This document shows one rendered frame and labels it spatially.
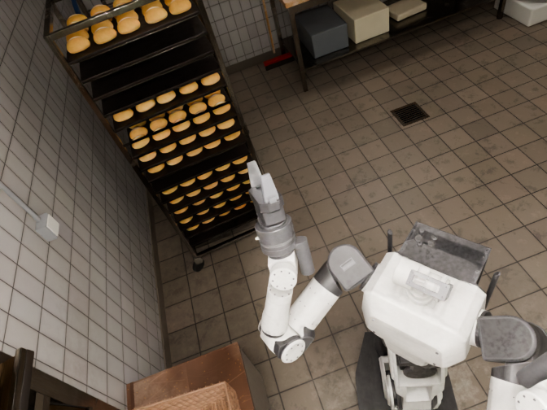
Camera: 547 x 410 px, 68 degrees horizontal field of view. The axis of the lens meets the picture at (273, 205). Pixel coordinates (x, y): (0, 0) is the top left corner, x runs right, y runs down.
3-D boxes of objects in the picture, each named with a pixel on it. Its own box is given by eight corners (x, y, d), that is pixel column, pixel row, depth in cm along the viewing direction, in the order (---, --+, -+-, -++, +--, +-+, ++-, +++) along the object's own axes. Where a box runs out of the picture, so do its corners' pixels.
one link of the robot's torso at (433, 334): (391, 266, 139) (391, 201, 112) (497, 312, 122) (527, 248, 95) (349, 339, 126) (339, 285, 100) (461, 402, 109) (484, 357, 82)
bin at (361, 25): (356, 44, 391) (354, 20, 373) (334, 24, 424) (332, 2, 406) (389, 31, 393) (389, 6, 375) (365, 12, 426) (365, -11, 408)
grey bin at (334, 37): (314, 59, 390) (311, 36, 372) (298, 37, 423) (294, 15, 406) (349, 46, 391) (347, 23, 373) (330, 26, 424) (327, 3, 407)
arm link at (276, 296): (274, 238, 103) (269, 281, 109) (272, 259, 95) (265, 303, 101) (299, 242, 103) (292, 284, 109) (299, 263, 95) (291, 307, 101)
